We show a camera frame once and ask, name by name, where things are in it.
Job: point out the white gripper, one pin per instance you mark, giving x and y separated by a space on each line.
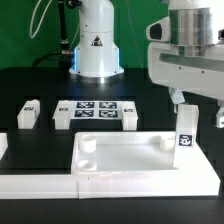
199 75

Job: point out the white desk tabletop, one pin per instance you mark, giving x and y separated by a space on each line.
131 152

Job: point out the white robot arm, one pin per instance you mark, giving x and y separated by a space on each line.
185 54

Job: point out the white L-shaped obstacle fixture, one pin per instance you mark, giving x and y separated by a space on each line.
204 182

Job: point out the white part at left edge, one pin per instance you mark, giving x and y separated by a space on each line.
3 144

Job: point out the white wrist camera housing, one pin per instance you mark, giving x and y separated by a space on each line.
159 31

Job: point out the base plate with fiducial tags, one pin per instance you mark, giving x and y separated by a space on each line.
105 110

